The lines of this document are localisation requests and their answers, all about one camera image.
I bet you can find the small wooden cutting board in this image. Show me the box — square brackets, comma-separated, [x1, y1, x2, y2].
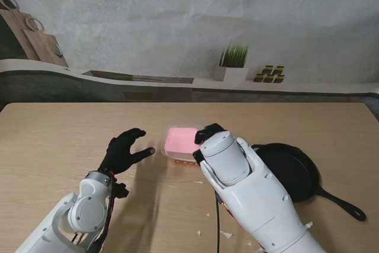
[22, 14, 69, 68]

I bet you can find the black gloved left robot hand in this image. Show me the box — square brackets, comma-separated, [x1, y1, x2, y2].
[99, 127, 156, 175]

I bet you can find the white paper food container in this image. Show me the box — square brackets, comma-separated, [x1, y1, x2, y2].
[168, 151, 201, 167]

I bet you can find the clear plastic lid pink sheet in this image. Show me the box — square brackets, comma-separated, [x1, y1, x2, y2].
[162, 125, 205, 159]

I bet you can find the large wooden cutting board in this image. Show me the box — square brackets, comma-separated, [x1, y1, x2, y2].
[0, 0, 39, 61]

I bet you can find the white block on floor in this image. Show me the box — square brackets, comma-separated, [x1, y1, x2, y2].
[213, 43, 250, 82]

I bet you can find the dark glass cooktop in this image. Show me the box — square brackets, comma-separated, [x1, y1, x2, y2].
[82, 70, 195, 85]

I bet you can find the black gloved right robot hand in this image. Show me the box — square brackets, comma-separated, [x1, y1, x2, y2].
[194, 122, 227, 144]

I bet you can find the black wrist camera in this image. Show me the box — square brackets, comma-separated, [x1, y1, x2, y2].
[192, 149, 205, 165]
[114, 181, 130, 199]

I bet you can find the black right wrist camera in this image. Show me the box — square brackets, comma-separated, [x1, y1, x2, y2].
[192, 149, 205, 165]

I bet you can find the white kitchen counter grey front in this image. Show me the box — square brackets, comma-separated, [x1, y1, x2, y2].
[0, 59, 379, 103]

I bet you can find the red black arm cable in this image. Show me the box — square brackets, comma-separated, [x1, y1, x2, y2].
[93, 171, 118, 246]
[214, 190, 223, 253]

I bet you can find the red black right arm cable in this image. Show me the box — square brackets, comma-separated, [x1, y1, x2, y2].
[214, 190, 223, 253]

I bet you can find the black cast iron skillet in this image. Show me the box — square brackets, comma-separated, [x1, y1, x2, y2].
[250, 142, 367, 222]

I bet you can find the red black left arm cable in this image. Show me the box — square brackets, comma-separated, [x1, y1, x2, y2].
[93, 171, 118, 246]

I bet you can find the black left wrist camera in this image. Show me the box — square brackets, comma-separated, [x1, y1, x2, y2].
[114, 181, 130, 199]

